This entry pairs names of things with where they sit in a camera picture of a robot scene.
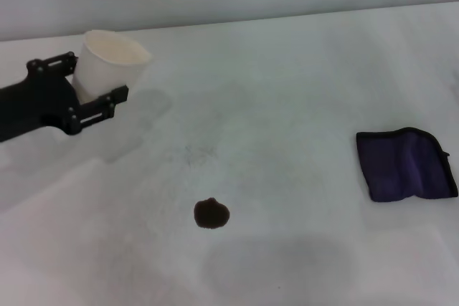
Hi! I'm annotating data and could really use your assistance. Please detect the white paper cup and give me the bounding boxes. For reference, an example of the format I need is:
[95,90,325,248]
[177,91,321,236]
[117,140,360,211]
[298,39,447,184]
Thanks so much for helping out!
[71,29,153,103]

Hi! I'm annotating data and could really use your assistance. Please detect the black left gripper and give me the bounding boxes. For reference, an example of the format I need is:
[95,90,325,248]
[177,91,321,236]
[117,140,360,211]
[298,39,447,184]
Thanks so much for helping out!
[0,51,130,143]

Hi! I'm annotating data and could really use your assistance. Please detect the purple rag with black edge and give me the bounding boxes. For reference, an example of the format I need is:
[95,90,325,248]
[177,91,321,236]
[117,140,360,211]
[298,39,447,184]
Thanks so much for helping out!
[356,126,459,204]

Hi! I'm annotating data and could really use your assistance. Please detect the black liquid stain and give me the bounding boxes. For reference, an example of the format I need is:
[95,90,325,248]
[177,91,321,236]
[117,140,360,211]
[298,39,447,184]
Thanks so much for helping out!
[193,196,231,230]

